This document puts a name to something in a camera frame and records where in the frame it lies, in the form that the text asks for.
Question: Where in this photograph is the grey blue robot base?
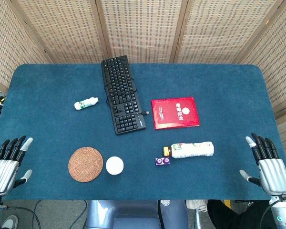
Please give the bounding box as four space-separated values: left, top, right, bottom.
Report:
85 199 189 229

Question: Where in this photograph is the small white plastic bottle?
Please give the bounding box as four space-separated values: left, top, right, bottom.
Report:
74 97 99 111

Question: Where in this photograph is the grey sneaker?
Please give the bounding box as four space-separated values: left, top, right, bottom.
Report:
0 215 19 229

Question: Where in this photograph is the black computer keyboard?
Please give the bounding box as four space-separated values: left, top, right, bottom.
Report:
101 55 147 135

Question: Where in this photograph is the white shoe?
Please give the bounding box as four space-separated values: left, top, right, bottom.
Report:
185 199 208 213

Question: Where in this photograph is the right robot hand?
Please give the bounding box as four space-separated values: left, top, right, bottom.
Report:
239 133 286 198

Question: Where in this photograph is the woven bamboo folding screen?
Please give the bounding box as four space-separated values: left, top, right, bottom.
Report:
0 0 286 172

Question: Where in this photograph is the white cup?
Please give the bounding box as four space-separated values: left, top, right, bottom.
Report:
105 156 124 176

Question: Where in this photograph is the red certificate book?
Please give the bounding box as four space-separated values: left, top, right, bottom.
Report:
151 96 201 130

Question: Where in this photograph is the black floor cable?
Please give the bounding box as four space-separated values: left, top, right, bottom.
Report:
0 199 88 229

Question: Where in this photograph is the black keyboard cable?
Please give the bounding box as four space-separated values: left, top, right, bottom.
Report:
104 75 149 115

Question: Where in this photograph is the blue felt table cover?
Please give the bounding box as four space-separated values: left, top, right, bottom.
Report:
0 62 286 201

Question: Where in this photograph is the large white drink bottle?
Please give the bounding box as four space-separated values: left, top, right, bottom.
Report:
163 141 215 159

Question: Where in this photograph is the brown woven round coaster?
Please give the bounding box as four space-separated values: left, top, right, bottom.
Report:
68 146 104 183

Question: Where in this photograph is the small purple box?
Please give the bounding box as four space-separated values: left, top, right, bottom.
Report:
154 157 171 166

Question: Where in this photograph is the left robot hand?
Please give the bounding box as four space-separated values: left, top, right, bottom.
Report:
0 136 34 197

